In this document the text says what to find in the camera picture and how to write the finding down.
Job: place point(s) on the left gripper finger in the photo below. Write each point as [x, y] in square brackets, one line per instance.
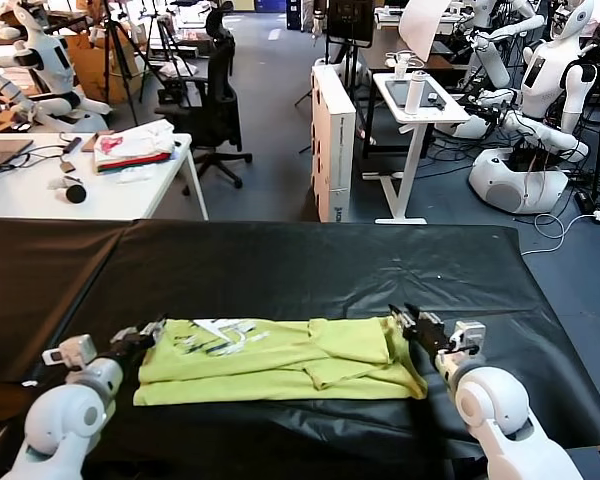
[150, 328]
[156, 336]

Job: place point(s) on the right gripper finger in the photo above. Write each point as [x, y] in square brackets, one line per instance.
[404, 324]
[430, 321]

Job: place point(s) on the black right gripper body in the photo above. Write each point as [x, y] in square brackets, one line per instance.
[432, 345]

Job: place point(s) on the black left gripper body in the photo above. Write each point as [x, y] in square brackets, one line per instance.
[130, 345]

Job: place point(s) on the yellow-green t-shirt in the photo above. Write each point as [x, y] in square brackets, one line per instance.
[280, 360]

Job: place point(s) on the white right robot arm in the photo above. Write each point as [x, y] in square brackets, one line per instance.
[500, 415]

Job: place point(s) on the white humanoid robot, raised arm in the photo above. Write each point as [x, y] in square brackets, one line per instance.
[496, 60]

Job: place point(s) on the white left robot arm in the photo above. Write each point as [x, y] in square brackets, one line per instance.
[65, 415]

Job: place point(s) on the stack of folded clothes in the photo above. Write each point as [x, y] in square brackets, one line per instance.
[130, 145]

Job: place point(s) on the small black table cover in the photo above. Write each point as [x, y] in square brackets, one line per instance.
[30, 300]

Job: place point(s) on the white office desk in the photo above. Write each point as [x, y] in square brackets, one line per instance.
[130, 200]

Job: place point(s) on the large black table cover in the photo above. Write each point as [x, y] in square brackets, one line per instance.
[280, 270]

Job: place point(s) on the white crumpled bag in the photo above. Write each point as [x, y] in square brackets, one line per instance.
[135, 176]

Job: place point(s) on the black round speaker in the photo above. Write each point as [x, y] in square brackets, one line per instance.
[75, 194]

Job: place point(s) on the small white device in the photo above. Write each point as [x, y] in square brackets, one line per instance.
[57, 184]

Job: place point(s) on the brown dongle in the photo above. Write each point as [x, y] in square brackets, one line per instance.
[67, 167]

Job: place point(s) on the tall white cardboard box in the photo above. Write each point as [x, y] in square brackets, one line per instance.
[330, 150]

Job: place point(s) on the brown phone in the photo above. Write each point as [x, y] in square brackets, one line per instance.
[90, 144]

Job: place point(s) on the black usb hub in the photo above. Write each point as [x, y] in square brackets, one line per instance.
[73, 145]

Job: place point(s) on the small white standing desk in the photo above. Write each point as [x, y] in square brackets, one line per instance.
[430, 115]

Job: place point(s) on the small black device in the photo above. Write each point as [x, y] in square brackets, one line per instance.
[435, 100]

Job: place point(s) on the black office chair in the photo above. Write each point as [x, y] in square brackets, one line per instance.
[222, 115]

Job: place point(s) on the white water bottle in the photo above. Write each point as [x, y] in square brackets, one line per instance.
[413, 94]

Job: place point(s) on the dark tablet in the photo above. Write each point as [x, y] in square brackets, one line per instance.
[398, 94]

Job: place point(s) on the grey laptop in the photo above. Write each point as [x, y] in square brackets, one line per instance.
[0, 152]

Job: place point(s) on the white headset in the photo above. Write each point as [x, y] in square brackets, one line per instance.
[403, 62]

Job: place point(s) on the white humanoid robot, wheeled base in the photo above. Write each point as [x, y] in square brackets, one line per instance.
[546, 85]

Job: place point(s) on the brown cardboard box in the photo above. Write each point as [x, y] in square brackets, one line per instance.
[92, 70]

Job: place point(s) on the brown wooden table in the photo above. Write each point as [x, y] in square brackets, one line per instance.
[380, 55]

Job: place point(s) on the tall black tripod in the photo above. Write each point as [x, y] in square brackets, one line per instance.
[112, 60]

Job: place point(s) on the short black tripod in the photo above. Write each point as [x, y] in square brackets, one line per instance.
[167, 50]

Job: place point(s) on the white humanoid robot, black waist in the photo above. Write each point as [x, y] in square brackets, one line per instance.
[50, 60]

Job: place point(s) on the white curved board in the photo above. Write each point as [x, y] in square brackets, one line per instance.
[420, 25]

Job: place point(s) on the black monitor on stand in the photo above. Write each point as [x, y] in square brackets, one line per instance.
[350, 20]

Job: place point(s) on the blue storage cabinet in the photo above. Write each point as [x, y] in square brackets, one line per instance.
[297, 12]

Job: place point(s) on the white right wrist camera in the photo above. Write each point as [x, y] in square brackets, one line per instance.
[469, 335]

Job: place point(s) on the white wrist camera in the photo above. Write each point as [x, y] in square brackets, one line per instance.
[70, 350]
[469, 335]

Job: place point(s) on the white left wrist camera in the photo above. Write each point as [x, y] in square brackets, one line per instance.
[70, 350]

